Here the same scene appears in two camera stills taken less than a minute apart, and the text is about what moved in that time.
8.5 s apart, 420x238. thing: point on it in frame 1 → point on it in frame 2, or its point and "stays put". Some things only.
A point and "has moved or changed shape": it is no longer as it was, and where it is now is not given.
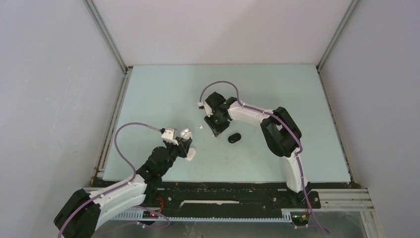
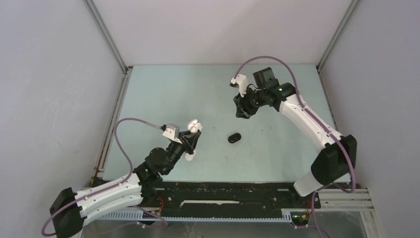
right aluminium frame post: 347,13 stays put
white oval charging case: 191,153 stays put
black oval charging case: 234,138 stays put
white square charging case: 185,134 has moved or changed shape
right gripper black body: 216,122 → 255,98
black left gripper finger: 186,144 → 198,134
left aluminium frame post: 100,166 stays put
